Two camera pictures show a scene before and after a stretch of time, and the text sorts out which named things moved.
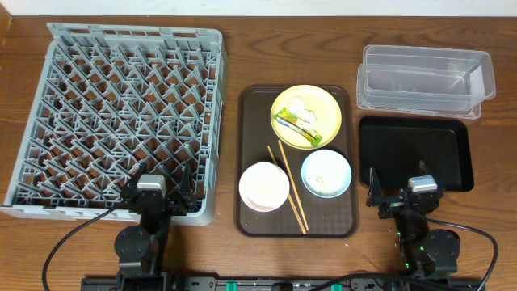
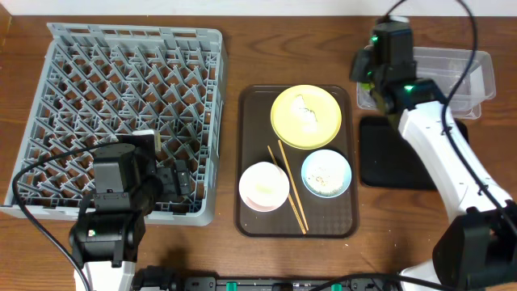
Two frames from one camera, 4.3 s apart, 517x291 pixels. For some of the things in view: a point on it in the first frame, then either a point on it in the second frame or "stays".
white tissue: [298, 107] stays
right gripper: [393, 204] → [359, 66]
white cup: [264, 186] stays
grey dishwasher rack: [114, 103] stays
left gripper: [171, 203] → [180, 180]
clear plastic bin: [426, 81] stays
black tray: [394, 147] stays
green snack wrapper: [291, 120] → [367, 86]
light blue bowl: [326, 174] stays
